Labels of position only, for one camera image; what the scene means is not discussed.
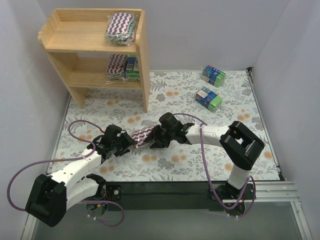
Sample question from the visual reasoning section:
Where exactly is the pink wavy sponge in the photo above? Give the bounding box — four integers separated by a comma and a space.
104, 12, 136, 46
105, 54, 129, 84
131, 126, 154, 150

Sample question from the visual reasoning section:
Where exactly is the blue green sponge pack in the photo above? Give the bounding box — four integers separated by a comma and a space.
195, 86, 223, 112
125, 56, 140, 81
200, 65, 226, 88

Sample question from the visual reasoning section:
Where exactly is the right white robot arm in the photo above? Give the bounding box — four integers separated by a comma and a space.
142, 112, 265, 199

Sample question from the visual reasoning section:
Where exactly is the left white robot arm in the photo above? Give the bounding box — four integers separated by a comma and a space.
25, 125, 137, 227

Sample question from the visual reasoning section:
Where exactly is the wooden two-tier shelf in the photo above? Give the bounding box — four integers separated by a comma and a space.
37, 8, 151, 112

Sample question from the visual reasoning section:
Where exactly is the floral patterned table mat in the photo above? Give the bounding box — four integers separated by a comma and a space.
48, 71, 279, 182

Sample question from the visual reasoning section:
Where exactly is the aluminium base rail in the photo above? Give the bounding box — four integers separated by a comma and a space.
249, 181, 301, 204

